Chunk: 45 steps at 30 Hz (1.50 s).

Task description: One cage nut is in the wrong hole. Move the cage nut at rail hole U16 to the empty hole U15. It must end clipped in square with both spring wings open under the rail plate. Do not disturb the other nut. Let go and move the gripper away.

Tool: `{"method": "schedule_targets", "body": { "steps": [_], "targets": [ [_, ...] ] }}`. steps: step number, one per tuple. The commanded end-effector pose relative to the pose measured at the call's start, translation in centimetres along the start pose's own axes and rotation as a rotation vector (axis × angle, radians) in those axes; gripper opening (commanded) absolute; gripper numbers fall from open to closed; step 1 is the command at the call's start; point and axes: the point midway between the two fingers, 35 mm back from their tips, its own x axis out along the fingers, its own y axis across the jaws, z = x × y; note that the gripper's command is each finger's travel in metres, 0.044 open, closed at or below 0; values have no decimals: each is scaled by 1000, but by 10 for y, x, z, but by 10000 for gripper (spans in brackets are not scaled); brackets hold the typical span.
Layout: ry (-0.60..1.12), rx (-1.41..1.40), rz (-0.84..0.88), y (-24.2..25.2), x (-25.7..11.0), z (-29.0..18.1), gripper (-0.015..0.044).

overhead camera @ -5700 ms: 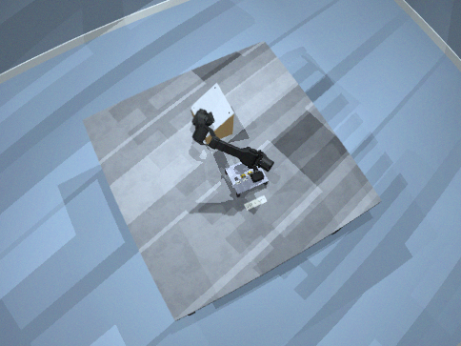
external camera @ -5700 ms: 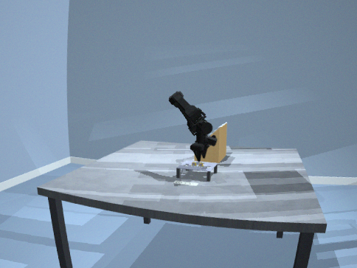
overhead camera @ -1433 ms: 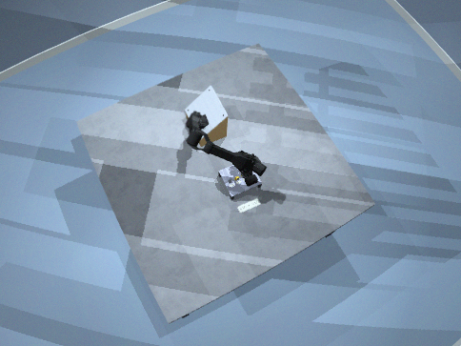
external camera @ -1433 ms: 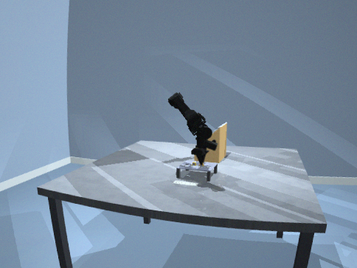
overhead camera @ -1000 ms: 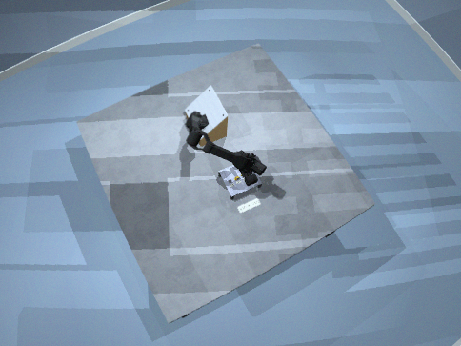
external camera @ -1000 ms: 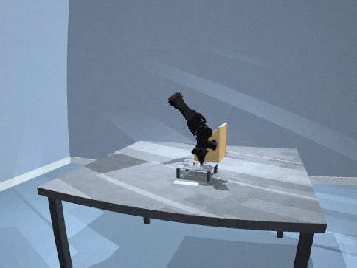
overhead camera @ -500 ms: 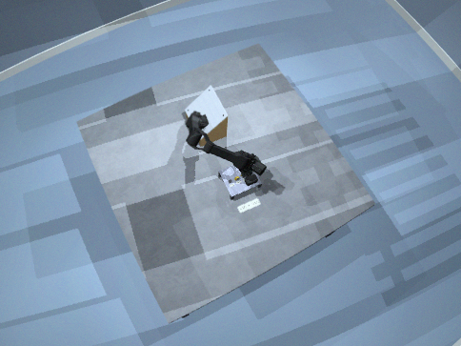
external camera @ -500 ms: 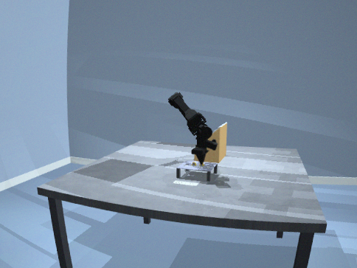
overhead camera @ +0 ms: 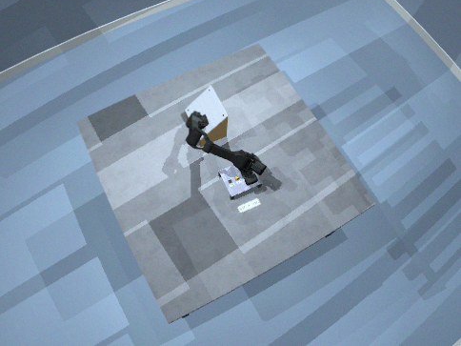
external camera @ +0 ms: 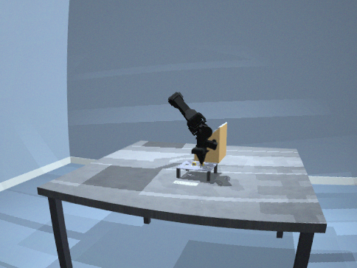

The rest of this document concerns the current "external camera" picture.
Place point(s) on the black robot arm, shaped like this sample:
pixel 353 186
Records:
pixel 195 123

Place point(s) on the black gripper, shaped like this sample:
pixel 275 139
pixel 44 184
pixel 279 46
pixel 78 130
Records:
pixel 200 152

